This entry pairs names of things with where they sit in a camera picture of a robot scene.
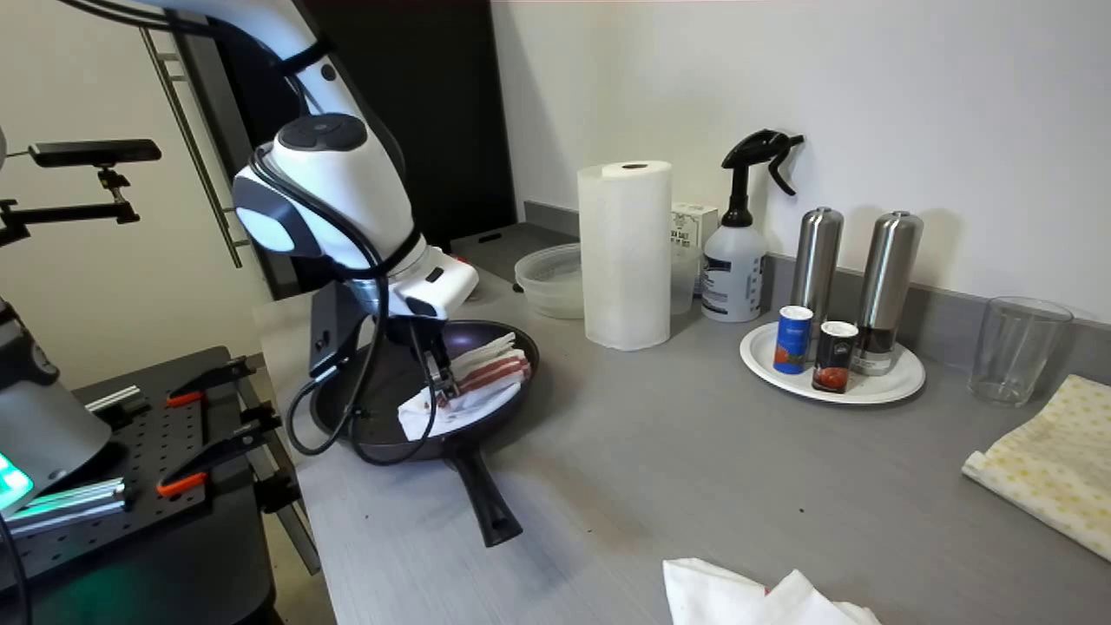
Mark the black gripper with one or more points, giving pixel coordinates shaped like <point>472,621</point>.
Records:
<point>403,354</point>

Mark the white red-striped tea towel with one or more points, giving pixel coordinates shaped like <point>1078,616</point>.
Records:
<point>488,375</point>

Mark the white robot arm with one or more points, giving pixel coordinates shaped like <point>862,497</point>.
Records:
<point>329,185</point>

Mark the dark frying pan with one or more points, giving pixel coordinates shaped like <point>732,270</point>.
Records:
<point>373,427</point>

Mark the white paper towel roll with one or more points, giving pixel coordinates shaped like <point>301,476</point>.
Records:
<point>627,250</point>

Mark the clear plastic container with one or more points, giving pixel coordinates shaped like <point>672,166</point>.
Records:
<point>553,280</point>

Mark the orange black clamp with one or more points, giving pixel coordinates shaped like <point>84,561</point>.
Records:
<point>194,387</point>
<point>253,424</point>

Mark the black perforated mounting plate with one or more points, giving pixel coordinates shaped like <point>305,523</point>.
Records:
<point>114,494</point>

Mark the white round plate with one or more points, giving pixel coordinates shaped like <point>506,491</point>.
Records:
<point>898,384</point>

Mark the crumpled white tissue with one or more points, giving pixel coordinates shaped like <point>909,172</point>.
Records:
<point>710,593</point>

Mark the blue spice jar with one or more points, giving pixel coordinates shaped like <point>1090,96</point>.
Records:
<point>793,339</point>

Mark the spray bottle black trigger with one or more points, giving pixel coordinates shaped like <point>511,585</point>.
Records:
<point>732,255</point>

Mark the steel pepper mill left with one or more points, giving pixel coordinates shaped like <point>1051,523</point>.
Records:
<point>817,259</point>

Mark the steel pepper mill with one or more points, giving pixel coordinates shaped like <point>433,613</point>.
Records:
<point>887,280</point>
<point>817,259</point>

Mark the dark spice jar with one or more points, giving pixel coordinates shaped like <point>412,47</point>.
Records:
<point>834,353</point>

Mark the steel pepper mill right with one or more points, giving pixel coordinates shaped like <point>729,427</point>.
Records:
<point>887,280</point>

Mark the clear drinking glass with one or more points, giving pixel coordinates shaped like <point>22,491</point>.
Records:
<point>1018,342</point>

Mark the yellow patterned cloth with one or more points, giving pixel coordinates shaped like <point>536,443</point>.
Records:
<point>1056,467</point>

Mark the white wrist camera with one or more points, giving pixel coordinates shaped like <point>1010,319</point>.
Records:
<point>433,283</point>

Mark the white wall socket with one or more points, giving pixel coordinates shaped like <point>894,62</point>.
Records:
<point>692,222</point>

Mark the black camera on stand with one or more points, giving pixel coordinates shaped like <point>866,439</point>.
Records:
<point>103,153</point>

